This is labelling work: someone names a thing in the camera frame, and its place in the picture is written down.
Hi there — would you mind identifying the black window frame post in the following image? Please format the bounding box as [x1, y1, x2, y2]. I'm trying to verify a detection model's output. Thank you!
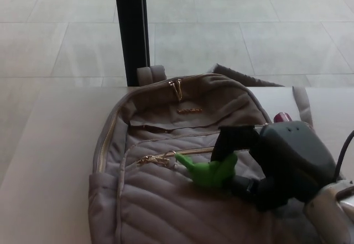
[113, 0, 152, 87]

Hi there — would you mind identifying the green plush frog keychain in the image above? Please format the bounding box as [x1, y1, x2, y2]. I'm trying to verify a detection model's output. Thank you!
[174, 151, 238, 188]

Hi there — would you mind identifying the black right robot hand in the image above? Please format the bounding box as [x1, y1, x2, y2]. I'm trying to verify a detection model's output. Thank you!
[210, 120, 343, 212]

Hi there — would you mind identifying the grey quilted backpack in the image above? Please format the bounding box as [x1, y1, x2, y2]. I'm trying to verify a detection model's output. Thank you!
[88, 64, 346, 244]

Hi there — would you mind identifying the dark grey textured mat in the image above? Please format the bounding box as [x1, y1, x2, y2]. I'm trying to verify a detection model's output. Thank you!
[207, 63, 285, 87]

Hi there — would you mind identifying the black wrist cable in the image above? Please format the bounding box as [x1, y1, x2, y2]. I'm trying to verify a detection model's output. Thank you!
[333, 129, 354, 184]

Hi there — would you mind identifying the pink translucent bottle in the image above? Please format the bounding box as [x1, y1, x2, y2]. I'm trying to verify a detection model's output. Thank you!
[272, 112, 293, 124]

